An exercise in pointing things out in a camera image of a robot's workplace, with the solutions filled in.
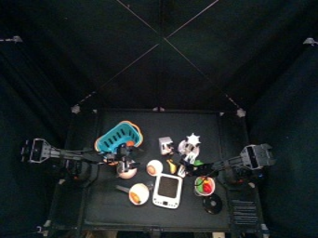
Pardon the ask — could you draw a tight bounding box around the yellow toy banana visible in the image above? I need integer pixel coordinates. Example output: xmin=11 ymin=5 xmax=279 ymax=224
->
xmin=166 ymin=158 xmax=178 ymax=175

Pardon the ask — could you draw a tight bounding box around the teal basket with orange rim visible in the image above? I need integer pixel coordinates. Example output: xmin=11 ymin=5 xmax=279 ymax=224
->
xmin=94 ymin=120 xmax=145 ymax=153

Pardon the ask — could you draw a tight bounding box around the bowl with toy vegetables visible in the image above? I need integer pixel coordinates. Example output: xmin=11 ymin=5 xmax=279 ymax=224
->
xmin=193 ymin=176 xmax=218 ymax=197

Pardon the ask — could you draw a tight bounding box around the white star-shaped toy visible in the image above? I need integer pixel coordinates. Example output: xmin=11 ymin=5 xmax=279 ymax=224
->
xmin=185 ymin=132 xmax=204 ymax=147

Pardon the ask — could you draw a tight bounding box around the orange wooden cup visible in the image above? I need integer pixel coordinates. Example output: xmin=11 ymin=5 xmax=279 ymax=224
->
xmin=116 ymin=182 xmax=152 ymax=206

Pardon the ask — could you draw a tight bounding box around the black round disc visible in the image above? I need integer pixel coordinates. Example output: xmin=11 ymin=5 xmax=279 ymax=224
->
xmin=202 ymin=193 xmax=224 ymax=216

